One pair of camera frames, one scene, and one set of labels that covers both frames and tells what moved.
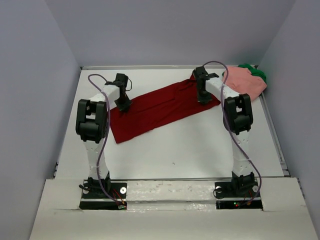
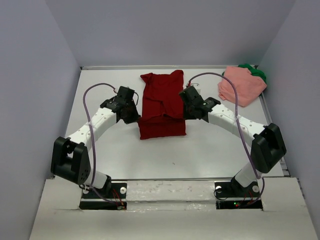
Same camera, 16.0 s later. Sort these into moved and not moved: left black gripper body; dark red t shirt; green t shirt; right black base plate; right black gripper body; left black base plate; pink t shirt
Moved: dark red t shirt; left black gripper body; right black gripper body
Not moved: left black base plate; green t shirt; pink t shirt; right black base plate
